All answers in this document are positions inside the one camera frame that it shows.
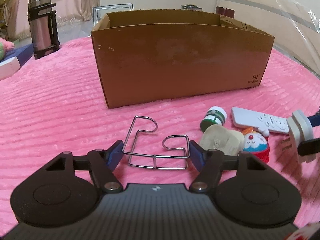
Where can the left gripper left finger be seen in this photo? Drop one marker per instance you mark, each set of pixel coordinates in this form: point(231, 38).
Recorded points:
point(90, 173)

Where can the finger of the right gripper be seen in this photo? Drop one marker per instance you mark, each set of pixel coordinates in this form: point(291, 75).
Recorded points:
point(315, 119)
point(309, 147)

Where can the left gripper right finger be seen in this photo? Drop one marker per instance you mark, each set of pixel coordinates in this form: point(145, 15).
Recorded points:
point(212, 163)

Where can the white square night light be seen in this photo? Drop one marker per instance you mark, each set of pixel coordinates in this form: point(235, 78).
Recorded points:
point(300, 130)

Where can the metal wire hook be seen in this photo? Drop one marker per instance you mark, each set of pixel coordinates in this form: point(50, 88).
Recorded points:
point(147, 145)

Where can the beige tape roll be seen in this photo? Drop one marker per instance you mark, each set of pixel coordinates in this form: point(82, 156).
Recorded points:
point(217, 137)

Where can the white remote control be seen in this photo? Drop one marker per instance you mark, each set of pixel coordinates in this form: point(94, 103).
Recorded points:
point(244, 118)

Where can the green white small bottle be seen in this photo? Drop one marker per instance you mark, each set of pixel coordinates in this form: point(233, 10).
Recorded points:
point(214, 116)

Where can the red Doraemon figurine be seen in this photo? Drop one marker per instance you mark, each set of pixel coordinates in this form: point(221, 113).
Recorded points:
point(256, 142)

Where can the pink fleece blanket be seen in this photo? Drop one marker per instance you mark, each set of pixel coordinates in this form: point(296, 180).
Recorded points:
point(56, 104)

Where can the clear plastic sheet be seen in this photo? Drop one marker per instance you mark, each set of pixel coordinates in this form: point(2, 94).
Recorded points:
point(295, 27)

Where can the brown cardboard box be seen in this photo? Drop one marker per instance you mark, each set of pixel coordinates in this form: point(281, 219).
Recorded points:
point(148, 55)

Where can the white flat box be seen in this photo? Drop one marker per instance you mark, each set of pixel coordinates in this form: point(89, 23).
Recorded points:
point(14, 60)

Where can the maroon thermos cup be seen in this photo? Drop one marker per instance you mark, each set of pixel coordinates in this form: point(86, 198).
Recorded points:
point(225, 11)

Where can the steel thermos flask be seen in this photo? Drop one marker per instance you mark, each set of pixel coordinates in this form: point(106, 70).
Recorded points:
point(43, 27)

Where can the framed picture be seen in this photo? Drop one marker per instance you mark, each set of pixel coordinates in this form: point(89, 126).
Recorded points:
point(99, 12)

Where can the green pink plush toy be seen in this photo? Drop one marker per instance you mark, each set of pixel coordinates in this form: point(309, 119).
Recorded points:
point(5, 47)

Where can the dark glass jar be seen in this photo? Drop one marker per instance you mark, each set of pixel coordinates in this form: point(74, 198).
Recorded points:
point(191, 7)

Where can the pink curtain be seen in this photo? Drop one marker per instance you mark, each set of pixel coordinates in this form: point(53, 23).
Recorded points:
point(14, 14)

